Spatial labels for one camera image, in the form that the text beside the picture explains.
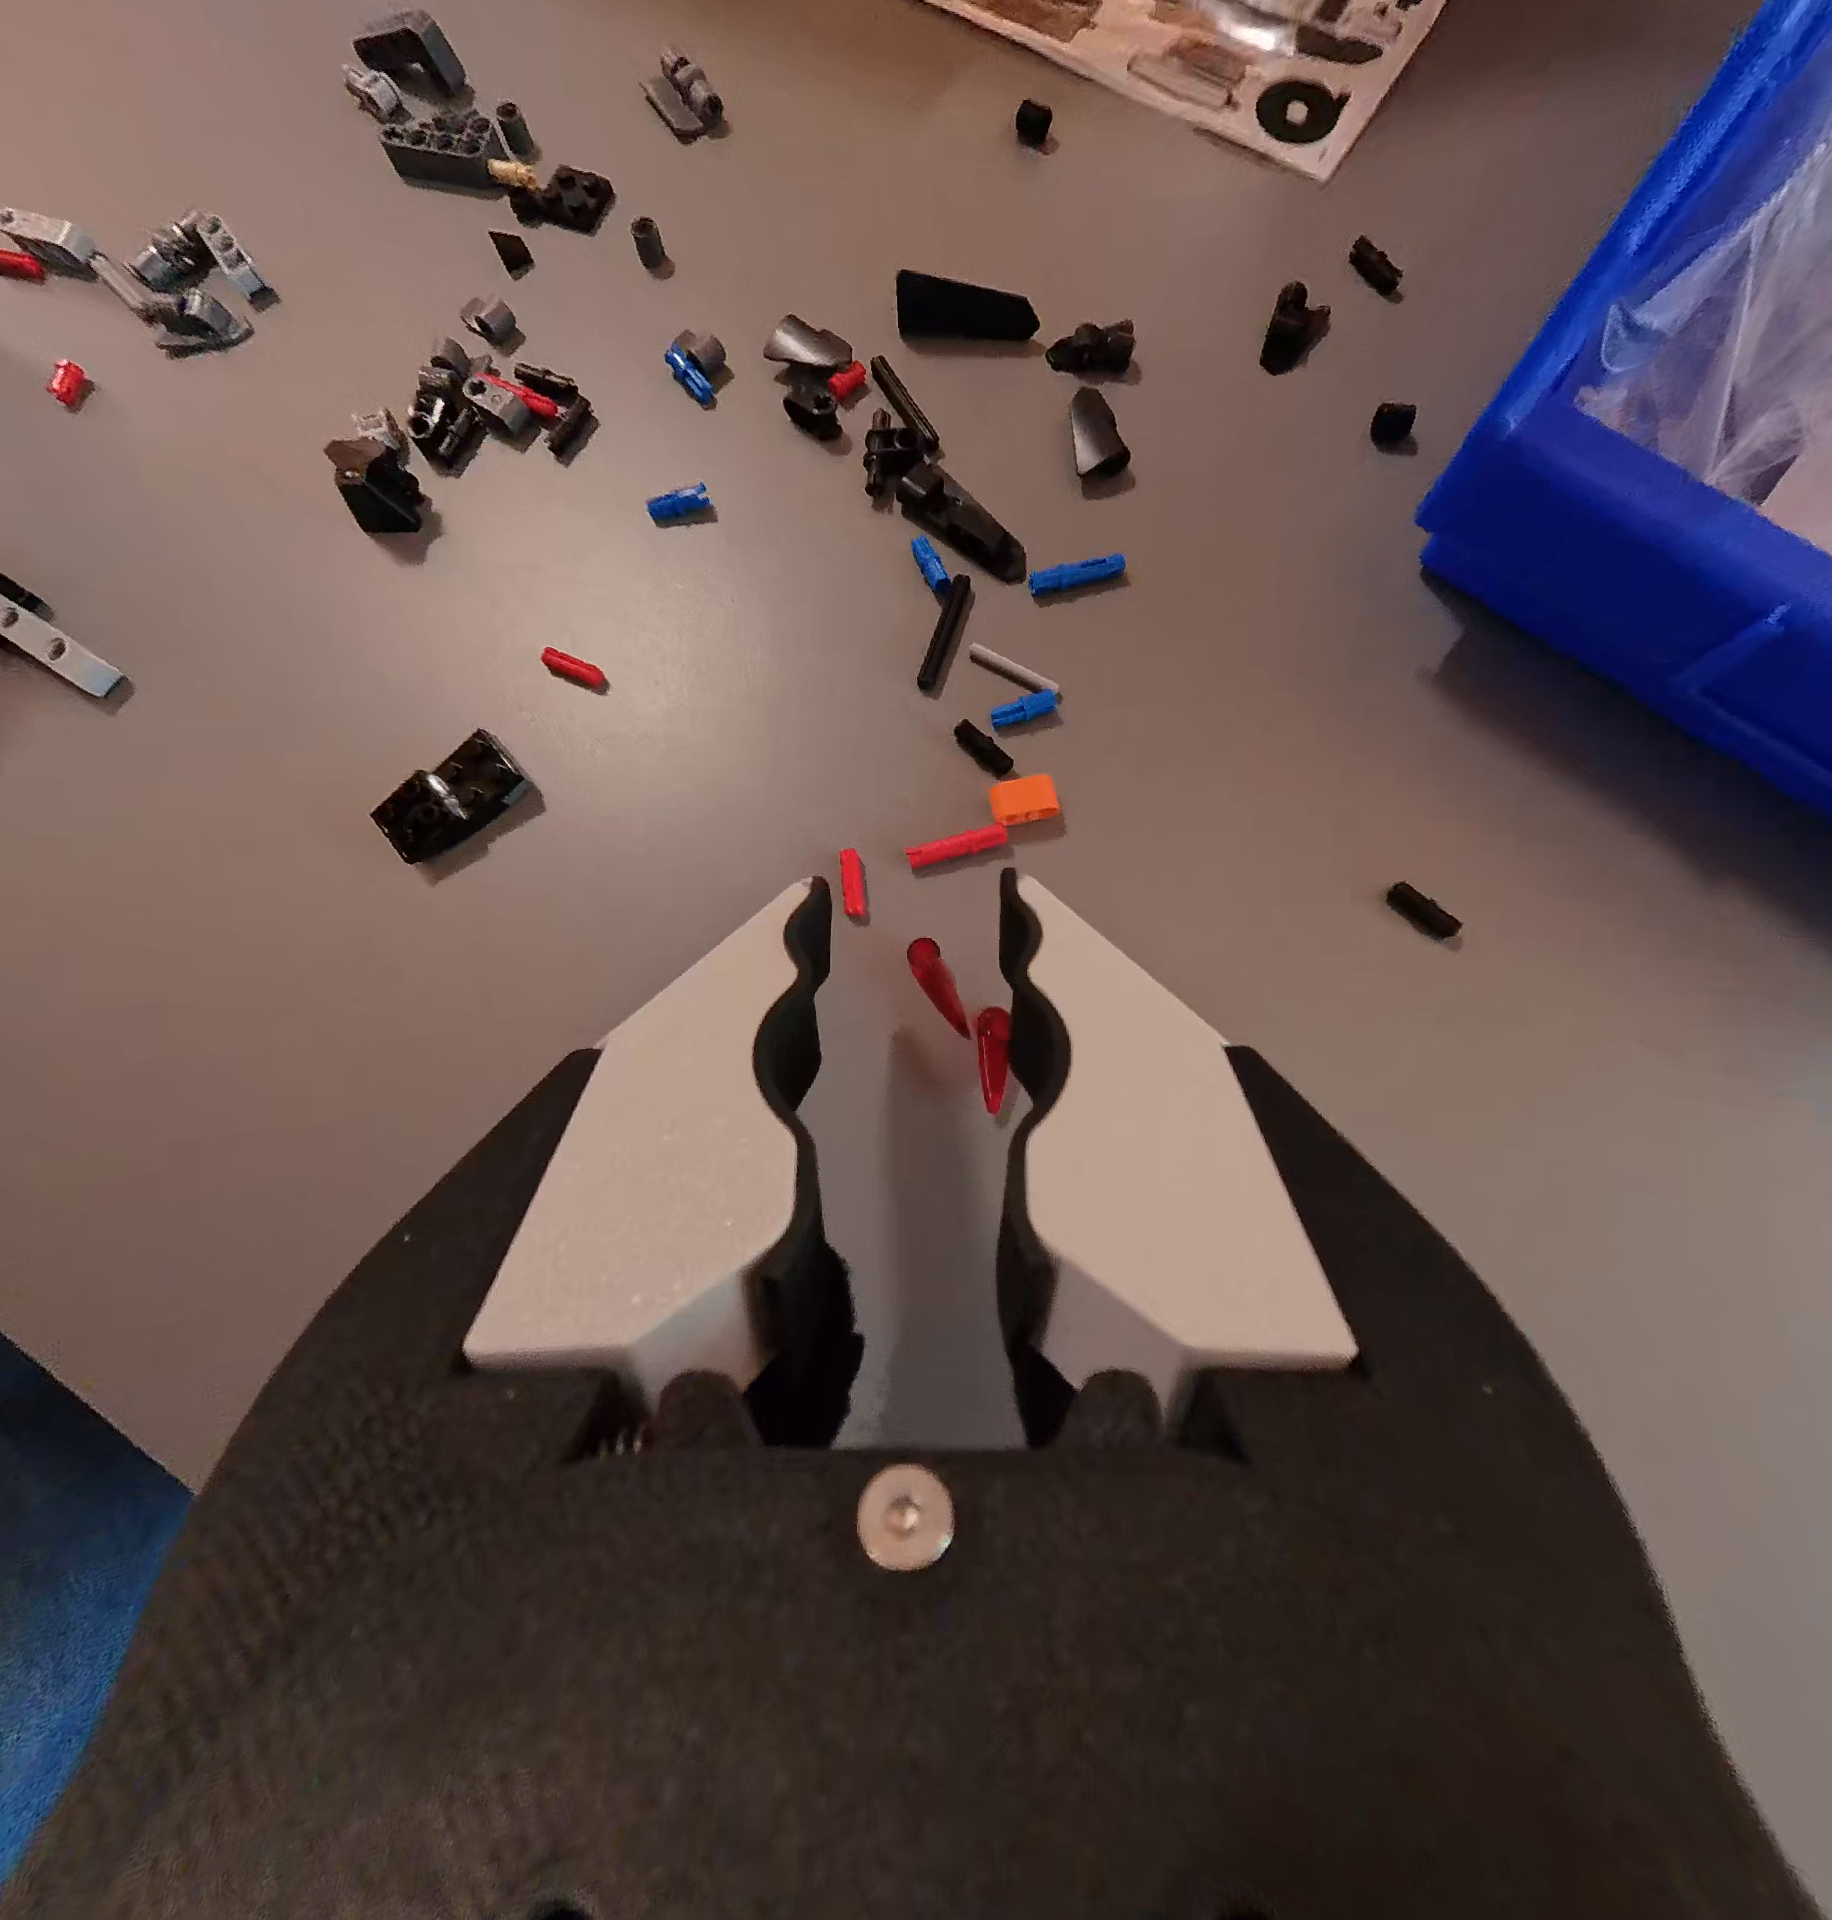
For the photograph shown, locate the dark grey angled lego beam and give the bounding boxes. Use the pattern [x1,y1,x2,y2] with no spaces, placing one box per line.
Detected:
[374,103,538,191]

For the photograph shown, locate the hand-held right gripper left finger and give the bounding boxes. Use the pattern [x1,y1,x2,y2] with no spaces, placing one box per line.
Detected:
[460,877,853,1442]

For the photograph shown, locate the cluster of dark lego connectors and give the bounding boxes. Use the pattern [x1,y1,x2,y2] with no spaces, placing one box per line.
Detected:
[404,335,600,475]

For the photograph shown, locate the black and grey lego joint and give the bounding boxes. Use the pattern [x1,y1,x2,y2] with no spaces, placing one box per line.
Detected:
[320,411,435,544]

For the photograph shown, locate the lego sticker sheet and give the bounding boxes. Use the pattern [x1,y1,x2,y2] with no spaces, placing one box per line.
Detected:
[930,0,1453,184]

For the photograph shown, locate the grey double lego connector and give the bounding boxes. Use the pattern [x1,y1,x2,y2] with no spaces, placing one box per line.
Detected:
[638,49,729,143]

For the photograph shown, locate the dark grey curved lego brick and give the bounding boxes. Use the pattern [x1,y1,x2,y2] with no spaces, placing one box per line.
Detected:
[345,11,472,95]

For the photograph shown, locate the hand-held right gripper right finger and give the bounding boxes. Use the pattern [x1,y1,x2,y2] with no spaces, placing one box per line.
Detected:
[992,871,1362,1442]

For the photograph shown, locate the pile of black lego pieces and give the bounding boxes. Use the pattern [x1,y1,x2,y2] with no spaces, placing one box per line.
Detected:
[758,235,1467,949]

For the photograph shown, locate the cluster of grey lego connectors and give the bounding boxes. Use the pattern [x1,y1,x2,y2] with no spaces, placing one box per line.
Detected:
[119,208,277,359]

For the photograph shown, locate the blue storage bin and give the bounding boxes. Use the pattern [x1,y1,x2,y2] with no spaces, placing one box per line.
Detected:
[1413,0,1832,844]

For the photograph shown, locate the long light grey lego beam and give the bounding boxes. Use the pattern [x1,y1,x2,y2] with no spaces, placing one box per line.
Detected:
[0,547,134,708]

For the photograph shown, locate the red pin with grey connector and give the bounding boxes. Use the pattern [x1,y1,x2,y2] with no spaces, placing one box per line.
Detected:
[0,201,105,289]

